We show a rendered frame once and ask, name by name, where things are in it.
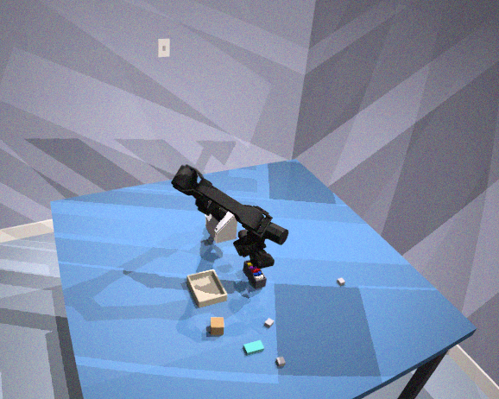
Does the orange-brown cube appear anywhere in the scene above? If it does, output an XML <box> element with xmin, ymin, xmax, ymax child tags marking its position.
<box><xmin>210</xmin><ymin>317</ymin><xmax>224</xmax><ymax>335</ymax></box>

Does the teal flat block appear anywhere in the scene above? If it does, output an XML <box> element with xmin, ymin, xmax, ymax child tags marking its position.
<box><xmin>243</xmin><ymin>340</ymin><xmax>264</xmax><ymax>355</ymax></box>

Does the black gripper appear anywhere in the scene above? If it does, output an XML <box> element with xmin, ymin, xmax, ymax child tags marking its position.
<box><xmin>238</xmin><ymin>229</ymin><xmax>275</xmax><ymax>269</ymax></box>

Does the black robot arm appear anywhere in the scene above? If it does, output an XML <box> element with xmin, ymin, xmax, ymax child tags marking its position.
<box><xmin>171</xmin><ymin>164</ymin><xmax>289</xmax><ymax>257</ymax></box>

